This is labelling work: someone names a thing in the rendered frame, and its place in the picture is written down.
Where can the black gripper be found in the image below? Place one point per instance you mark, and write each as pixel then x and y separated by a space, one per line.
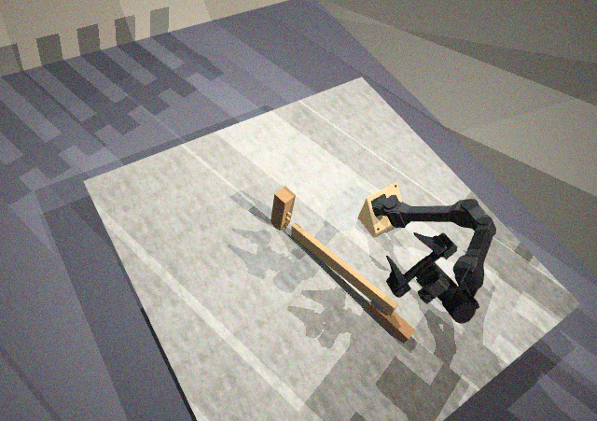
pixel 441 245

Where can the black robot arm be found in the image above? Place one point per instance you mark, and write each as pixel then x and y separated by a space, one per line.
pixel 468 269

